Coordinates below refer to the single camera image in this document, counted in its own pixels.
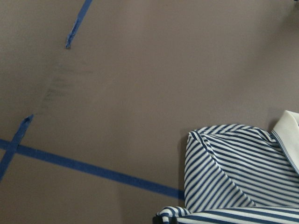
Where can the blue white striped polo shirt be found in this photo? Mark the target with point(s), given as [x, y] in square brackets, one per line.
[239, 174]

